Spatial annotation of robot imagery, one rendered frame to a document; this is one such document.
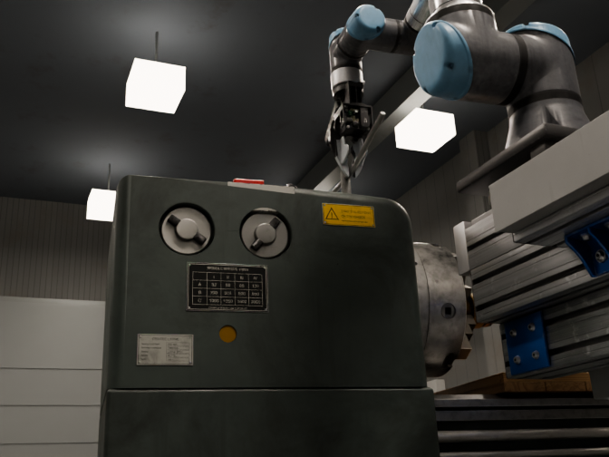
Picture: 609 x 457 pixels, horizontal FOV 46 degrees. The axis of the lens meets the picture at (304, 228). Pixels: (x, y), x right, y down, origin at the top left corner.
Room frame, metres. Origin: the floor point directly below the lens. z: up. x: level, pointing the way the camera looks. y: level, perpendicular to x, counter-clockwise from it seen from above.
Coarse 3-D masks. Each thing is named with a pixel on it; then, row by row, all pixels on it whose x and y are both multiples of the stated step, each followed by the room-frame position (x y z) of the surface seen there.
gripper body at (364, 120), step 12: (348, 84) 1.43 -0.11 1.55; (360, 84) 1.44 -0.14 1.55; (336, 96) 1.48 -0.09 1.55; (348, 96) 1.43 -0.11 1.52; (360, 96) 1.45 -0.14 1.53; (348, 108) 1.44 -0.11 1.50; (360, 108) 1.44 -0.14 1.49; (336, 120) 1.47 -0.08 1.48; (348, 120) 1.43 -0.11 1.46; (360, 120) 1.44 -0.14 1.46; (372, 120) 1.44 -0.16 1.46; (336, 132) 1.48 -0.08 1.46; (348, 132) 1.48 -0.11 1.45; (360, 132) 1.48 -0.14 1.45
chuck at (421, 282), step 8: (416, 256) 1.53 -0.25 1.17; (416, 264) 1.52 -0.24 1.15; (416, 272) 1.51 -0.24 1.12; (424, 272) 1.51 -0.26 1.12; (424, 280) 1.51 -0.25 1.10; (424, 288) 1.51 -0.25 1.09; (424, 296) 1.51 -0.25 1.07; (424, 304) 1.51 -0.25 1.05; (424, 312) 1.51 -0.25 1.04; (424, 320) 1.52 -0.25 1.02; (424, 328) 1.53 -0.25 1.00; (424, 336) 1.54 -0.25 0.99; (424, 344) 1.55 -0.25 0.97
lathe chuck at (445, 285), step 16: (432, 256) 1.55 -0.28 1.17; (448, 256) 1.56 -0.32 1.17; (432, 272) 1.52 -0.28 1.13; (448, 272) 1.53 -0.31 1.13; (432, 288) 1.51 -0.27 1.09; (448, 288) 1.52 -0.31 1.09; (464, 288) 1.54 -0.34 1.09; (432, 304) 1.51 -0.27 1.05; (464, 304) 1.54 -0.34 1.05; (432, 320) 1.52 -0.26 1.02; (448, 320) 1.53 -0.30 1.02; (464, 320) 1.54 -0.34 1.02; (432, 336) 1.54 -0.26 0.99; (448, 336) 1.55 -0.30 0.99; (432, 352) 1.57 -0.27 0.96; (448, 352) 1.58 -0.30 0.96; (432, 368) 1.62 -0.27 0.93; (448, 368) 1.63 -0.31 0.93
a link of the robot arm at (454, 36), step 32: (448, 0) 0.97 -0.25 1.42; (480, 0) 0.99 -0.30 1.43; (448, 32) 0.94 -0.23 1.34; (480, 32) 0.95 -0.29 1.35; (416, 64) 1.02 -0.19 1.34; (448, 64) 0.96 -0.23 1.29; (480, 64) 0.96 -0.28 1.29; (512, 64) 0.98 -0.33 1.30; (448, 96) 1.01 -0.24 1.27; (480, 96) 1.01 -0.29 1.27
